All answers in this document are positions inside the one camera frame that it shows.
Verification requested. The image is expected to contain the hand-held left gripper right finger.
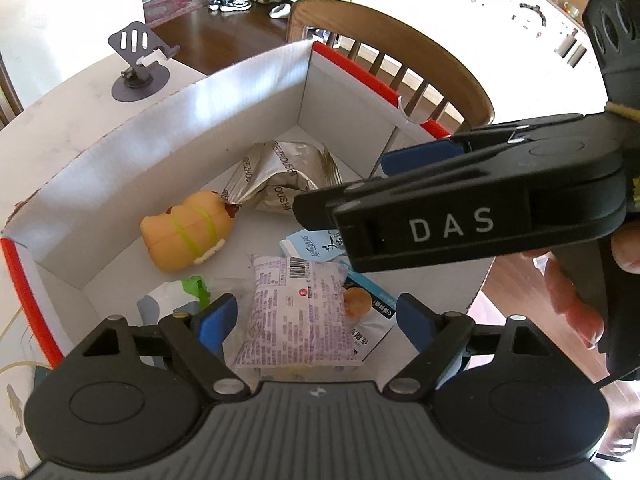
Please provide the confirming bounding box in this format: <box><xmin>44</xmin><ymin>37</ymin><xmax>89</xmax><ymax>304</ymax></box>
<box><xmin>382</xmin><ymin>294</ymin><xmax>563</xmax><ymax>403</ymax></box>

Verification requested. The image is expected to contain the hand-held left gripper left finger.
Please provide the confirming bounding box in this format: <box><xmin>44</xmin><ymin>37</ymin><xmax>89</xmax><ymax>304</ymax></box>
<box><xmin>75</xmin><ymin>294</ymin><xmax>251</xmax><ymax>403</ymax></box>

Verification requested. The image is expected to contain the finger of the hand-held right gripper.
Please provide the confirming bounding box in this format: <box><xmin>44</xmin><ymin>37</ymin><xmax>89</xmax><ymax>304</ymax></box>
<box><xmin>379</xmin><ymin>112</ymin><xmax>601</xmax><ymax>177</ymax></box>
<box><xmin>292</xmin><ymin>144</ymin><xmax>526</xmax><ymax>232</ymax></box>

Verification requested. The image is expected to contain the white bun snack packet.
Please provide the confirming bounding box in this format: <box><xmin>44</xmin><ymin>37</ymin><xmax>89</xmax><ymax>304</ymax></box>
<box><xmin>342</xmin><ymin>267</ymin><xmax>398</xmax><ymax>361</ymax></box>

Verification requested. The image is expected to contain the silver foil snack bag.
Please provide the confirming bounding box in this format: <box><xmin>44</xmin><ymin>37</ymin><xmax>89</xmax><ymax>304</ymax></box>
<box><xmin>220</xmin><ymin>141</ymin><xmax>343</xmax><ymax>216</ymax></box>

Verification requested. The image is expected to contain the purple printed bread packet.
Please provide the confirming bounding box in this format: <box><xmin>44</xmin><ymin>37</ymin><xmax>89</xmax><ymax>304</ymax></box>
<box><xmin>227</xmin><ymin>255</ymin><xmax>363</xmax><ymax>371</ymax></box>

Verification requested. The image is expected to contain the yellow bread shaped toy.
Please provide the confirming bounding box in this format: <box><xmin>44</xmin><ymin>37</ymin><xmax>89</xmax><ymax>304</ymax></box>
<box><xmin>139</xmin><ymin>190</ymin><xmax>238</xmax><ymax>273</ymax></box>

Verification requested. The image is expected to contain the red cardboard box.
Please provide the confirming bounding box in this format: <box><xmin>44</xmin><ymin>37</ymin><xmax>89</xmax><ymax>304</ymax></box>
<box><xmin>0</xmin><ymin>40</ymin><xmax>496</xmax><ymax>368</ymax></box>

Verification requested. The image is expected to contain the person's right hand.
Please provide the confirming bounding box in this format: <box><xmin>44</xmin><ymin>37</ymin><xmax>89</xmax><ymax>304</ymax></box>
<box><xmin>520</xmin><ymin>215</ymin><xmax>640</xmax><ymax>348</ymax></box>

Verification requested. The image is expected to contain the blue white small carton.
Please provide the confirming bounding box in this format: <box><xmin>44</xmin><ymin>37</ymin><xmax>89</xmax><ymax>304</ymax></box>
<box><xmin>279</xmin><ymin>229</ymin><xmax>351</xmax><ymax>266</ymax></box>

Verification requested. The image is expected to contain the green white wipes packet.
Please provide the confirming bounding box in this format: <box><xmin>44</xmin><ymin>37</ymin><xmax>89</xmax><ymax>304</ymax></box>
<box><xmin>137</xmin><ymin>275</ymin><xmax>211</xmax><ymax>328</ymax></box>

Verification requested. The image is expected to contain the brown wooden chair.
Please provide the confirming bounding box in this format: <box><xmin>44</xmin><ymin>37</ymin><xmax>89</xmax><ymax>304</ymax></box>
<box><xmin>286</xmin><ymin>0</ymin><xmax>496</xmax><ymax>133</ymax></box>

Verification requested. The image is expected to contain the grey phone stand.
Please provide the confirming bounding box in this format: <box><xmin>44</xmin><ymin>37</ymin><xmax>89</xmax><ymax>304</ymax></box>
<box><xmin>108</xmin><ymin>21</ymin><xmax>180</xmax><ymax>102</ymax></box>

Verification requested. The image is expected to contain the patterned red rug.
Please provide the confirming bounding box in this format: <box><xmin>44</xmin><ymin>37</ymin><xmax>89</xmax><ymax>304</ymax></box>
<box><xmin>142</xmin><ymin>0</ymin><xmax>211</xmax><ymax>28</ymax></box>

